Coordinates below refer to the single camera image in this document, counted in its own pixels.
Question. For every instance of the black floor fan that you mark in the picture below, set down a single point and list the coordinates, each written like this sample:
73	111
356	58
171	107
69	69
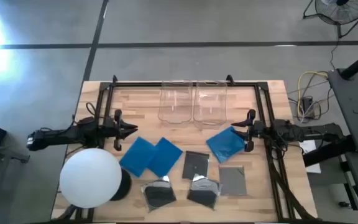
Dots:
331	12

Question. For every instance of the black side table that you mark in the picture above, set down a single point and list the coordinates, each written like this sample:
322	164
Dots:
353	109

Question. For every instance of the black jewel case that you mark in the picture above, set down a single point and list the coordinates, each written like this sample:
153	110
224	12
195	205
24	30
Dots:
194	165

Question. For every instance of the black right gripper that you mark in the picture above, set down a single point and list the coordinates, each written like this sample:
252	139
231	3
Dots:
256	129

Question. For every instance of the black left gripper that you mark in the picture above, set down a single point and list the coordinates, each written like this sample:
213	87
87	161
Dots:
113	132

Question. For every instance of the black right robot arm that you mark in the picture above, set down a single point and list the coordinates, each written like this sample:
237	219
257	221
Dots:
315	130

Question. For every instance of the dark grey jewel case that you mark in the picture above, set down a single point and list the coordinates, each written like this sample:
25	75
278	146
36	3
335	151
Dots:
232	182

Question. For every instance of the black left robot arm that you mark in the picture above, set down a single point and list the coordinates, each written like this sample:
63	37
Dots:
57	137

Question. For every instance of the white paper sheet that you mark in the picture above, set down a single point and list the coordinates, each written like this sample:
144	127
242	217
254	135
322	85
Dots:
309	147

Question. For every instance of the blue jewel case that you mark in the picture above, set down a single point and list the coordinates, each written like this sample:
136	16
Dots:
135	155
166	157
224	144

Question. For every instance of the clear plastic bin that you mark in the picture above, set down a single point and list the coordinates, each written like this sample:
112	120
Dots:
175	102
210	105

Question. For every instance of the black round lamp base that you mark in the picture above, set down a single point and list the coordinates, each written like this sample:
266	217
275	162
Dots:
125	185

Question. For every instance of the grey power strip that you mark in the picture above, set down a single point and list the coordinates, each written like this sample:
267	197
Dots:
307	107

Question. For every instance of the white globe lamp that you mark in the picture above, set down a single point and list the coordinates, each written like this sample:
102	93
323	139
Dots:
90	177

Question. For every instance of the black aluminium frame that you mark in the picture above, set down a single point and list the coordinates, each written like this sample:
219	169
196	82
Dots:
135	84

